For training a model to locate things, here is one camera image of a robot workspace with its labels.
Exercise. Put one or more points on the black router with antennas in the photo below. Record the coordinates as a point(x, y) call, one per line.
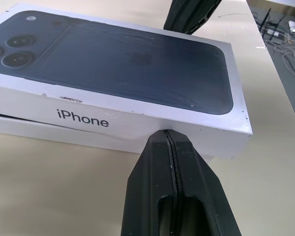
point(270, 23)

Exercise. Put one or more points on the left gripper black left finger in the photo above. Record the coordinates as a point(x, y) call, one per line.
point(150, 184)

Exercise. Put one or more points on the white iPhone box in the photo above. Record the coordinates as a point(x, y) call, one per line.
point(27, 127)

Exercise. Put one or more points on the white phone box lid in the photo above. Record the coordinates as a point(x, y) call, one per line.
point(113, 61)

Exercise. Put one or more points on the white power adapter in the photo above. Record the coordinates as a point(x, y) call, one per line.
point(293, 26)

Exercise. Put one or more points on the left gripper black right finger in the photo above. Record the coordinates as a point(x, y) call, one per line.
point(199, 191)

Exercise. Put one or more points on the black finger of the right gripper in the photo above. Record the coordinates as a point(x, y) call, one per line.
point(177, 14)
point(199, 9)

